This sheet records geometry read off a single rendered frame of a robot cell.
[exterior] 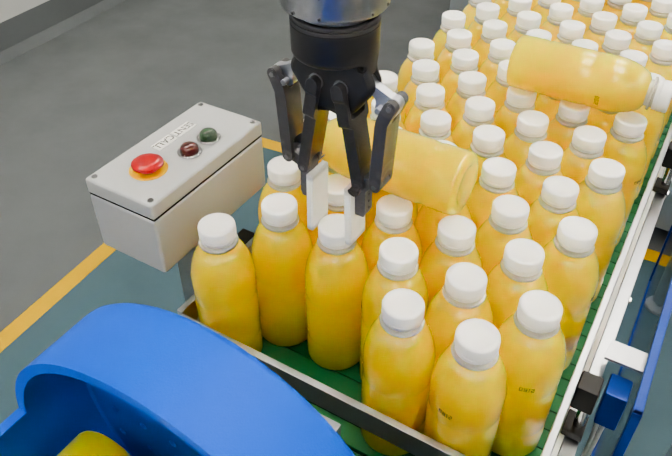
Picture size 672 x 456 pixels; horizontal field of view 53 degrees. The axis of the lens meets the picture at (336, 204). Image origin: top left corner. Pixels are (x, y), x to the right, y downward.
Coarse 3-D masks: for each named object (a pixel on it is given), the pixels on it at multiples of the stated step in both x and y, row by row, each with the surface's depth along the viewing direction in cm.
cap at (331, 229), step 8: (328, 216) 70; (336, 216) 70; (320, 224) 69; (328, 224) 69; (336, 224) 69; (344, 224) 69; (320, 232) 69; (328, 232) 68; (336, 232) 68; (344, 232) 68; (320, 240) 70; (328, 240) 68; (336, 240) 68; (344, 240) 68; (336, 248) 69; (344, 248) 69
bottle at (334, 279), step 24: (312, 264) 71; (336, 264) 70; (360, 264) 71; (312, 288) 72; (336, 288) 70; (360, 288) 72; (312, 312) 74; (336, 312) 73; (360, 312) 74; (312, 336) 77; (336, 336) 75; (336, 360) 78
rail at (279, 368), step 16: (224, 336) 73; (256, 352) 71; (272, 368) 70; (288, 368) 70; (304, 384) 69; (320, 384) 68; (320, 400) 69; (336, 400) 67; (352, 400) 67; (352, 416) 67; (368, 416) 66; (384, 416) 65; (384, 432) 66; (400, 432) 64; (416, 432) 64; (416, 448) 64; (432, 448) 63; (448, 448) 63
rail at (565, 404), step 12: (660, 156) 100; (648, 192) 93; (636, 216) 89; (636, 228) 87; (624, 252) 84; (612, 276) 80; (612, 288) 79; (600, 312) 76; (600, 324) 75; (588, 336) 73; (588, 348) 72; (576, 372) 69; (576, 384) 68; (564, 396) 67; (564, 408) 66; (552, 432) 64; (552, 444) 63
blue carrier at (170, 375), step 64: (128, 320) 42; (192, 320) 42; (64, 384) 52; (128, 384) 38; (192, 384) 38; (256, 384) 39; (0, 448) 49; (128, 448) 58; (192, 448) 51; (256, 448) 37; (320, 448) 39
